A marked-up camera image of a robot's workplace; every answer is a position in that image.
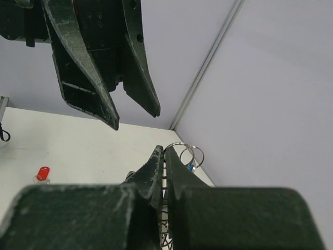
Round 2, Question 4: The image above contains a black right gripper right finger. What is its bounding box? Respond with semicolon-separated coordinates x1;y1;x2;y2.
164;147;325;249

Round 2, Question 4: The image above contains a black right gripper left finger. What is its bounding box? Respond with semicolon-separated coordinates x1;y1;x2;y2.
1;145;163;249

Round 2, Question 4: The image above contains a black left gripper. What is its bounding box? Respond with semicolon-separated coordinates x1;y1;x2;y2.
1;1;161;130

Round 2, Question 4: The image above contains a large grey keyring yellow handle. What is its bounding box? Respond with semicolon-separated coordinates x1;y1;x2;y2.
158;142;204;249

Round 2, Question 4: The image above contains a red key tag with key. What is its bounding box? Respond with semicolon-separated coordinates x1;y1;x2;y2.
33;166;50;184

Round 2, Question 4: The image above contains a left aluminium frame post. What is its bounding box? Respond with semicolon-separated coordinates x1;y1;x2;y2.
169;0;245;131

